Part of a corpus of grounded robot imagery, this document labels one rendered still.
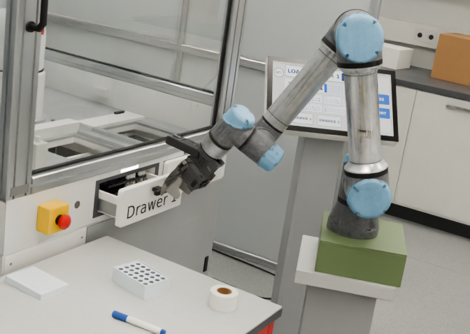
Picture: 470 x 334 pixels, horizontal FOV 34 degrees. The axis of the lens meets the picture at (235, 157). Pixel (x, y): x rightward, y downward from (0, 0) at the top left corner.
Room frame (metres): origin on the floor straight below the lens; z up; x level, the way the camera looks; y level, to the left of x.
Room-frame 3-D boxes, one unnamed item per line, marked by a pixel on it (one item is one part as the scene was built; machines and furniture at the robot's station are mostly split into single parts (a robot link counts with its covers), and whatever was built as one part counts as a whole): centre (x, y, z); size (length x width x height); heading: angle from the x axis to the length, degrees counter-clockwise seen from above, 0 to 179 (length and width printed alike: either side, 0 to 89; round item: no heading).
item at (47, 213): (1.85, 0.44, 0.88); 0.07 x 0.05 x 0.07; 151
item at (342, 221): (2.12, -0.37, 0.91); 0.15 x 0.15 x 0.10
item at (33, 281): (1.69, 0.43, 0.77); 0.13 x 0.09 x 0.02; 57
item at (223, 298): (1.72, -0.02, 0.78); 0.07 x 0.07 x 0.04
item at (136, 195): (2.11, 0.22, 0.87); 0.29 x 0.02 x 0.11; 151
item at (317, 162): (2.95, -0.34, 0.51); 0.50 x 0.45 x 1.02; 8
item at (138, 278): (1.76, 0.19, 0.78); 0.12 x 0.08 x 0.04; 49
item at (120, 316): (1.57, 0.16, 0.77); 0.14 x 0.02 x 0.02; 67
